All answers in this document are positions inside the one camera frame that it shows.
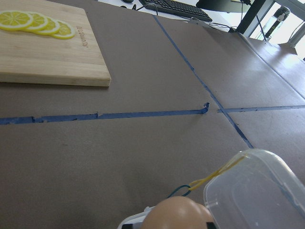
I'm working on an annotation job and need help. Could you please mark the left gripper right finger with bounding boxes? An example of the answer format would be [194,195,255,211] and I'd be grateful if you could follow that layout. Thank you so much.
[206,222,216,229]

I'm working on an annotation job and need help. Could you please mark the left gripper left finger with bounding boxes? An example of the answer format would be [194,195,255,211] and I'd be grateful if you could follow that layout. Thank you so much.
[122,224,132,229]

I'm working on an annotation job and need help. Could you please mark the brown egg from bowl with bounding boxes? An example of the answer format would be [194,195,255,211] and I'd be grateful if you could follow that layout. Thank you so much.
[141,197,214,229]

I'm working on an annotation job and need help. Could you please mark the clear plastic egg box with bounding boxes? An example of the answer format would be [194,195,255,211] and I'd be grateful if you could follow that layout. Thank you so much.
[119,149,305,229]

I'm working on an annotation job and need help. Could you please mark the yellow rubber band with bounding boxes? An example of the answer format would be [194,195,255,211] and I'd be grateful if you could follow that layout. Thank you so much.
[166,155,250,198]

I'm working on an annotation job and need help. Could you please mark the wooden cutting board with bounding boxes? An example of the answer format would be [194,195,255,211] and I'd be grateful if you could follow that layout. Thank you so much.
[0,0,111,86]

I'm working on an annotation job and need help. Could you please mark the lemon slice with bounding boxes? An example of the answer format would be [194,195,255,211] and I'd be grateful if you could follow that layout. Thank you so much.
[0,10,34,31]
[24,11,48,32]
[51,20,75,40]
[34,17,60,35]

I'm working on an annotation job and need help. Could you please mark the black keyboard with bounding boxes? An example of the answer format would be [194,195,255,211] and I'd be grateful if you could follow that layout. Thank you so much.
[139,0,213,22]

